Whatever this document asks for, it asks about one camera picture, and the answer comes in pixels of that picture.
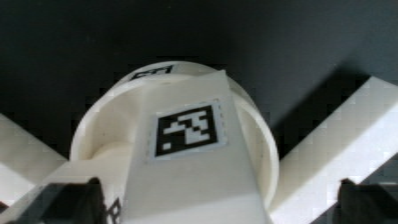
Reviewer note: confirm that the white U-shaped fence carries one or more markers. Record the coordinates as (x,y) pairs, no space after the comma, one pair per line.
(340,154)

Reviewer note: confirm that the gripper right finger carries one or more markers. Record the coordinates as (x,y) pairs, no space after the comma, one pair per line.
(367,203)

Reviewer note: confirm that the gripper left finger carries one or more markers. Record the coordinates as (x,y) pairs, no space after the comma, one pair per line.
(68,204)

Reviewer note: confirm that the white stool leg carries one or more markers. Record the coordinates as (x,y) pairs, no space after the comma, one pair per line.
(104,167)
(193,184)

